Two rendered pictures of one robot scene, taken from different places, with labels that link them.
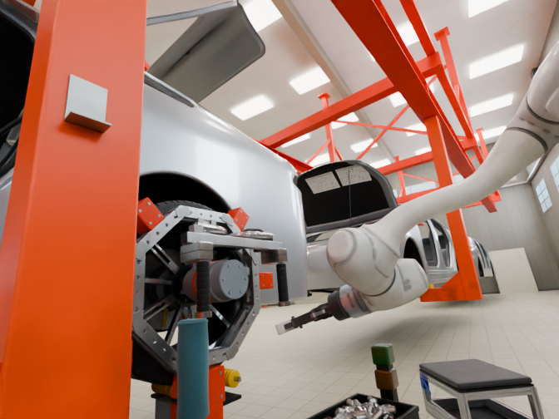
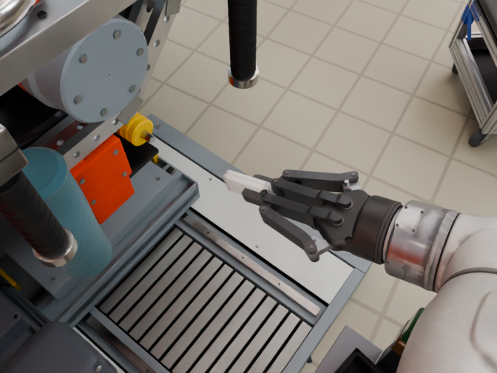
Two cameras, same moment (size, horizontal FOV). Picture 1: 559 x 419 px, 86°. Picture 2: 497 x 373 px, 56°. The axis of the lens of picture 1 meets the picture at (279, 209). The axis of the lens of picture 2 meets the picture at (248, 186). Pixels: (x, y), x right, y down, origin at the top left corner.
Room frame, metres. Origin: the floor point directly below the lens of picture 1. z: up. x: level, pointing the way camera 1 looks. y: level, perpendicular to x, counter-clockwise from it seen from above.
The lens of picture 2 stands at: (0.60, 0.01, 1.23)
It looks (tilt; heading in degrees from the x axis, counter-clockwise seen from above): 57 degrees down; 359
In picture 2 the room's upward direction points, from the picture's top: straight up
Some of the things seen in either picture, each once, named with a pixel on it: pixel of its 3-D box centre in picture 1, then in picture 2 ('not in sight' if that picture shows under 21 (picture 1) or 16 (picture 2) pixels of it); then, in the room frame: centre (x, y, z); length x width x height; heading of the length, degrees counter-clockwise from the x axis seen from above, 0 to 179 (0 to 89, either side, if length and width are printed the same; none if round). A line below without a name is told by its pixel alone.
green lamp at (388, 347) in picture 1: (383, 354); (424, 331); (0.76, -0.21, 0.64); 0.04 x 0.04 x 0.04; 51
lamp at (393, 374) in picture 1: (386, 377); (412, 342); (0.76, -0.21, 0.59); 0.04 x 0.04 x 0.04; 51
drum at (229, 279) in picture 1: (215, 281); (50, 37); (1.07, 0.24, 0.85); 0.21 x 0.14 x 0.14; 51
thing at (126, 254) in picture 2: not in sight; (86, 217); (1.22, 0.43, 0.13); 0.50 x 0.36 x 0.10; 141
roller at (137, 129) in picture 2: (213, 375); (100, 105); (1.27, 0.30, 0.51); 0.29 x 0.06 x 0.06; 51
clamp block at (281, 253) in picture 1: (274, 256); not in sight; (1.12, 0.03, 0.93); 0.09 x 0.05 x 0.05; 51
